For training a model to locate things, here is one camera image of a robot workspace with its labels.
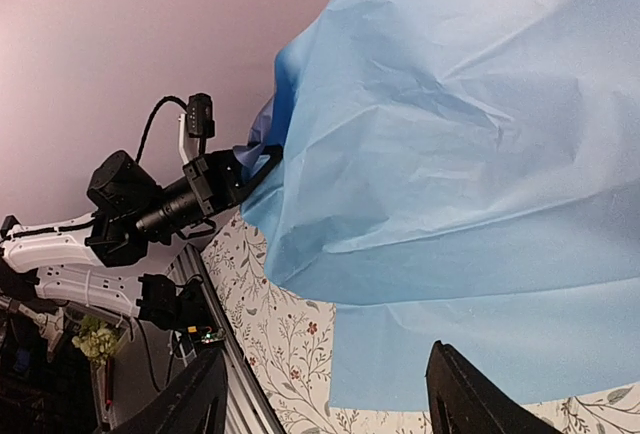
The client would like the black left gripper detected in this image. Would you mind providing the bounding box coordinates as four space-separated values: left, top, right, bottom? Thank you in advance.
135 144 283 234

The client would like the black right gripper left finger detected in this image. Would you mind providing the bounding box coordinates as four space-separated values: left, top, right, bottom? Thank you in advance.
111 347 228 434

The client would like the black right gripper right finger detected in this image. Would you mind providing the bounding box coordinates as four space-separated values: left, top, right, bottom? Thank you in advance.
425 341 557 434

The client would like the blue wrapping paper sheet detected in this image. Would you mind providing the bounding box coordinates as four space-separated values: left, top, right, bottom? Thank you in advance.
242 0 639 411

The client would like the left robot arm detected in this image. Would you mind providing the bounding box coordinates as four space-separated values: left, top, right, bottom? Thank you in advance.
1 145 283 330

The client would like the floral patterned tablecloth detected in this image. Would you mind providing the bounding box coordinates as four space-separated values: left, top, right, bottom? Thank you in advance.
203 216 639 433

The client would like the front aluminium rail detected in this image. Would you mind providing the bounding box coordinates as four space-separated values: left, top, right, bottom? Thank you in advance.
169 245 284 433

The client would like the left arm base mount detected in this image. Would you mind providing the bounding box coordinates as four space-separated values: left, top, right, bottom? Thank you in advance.
170 274 225 359

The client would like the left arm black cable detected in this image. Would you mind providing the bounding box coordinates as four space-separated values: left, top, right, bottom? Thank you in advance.
133 95 190 163

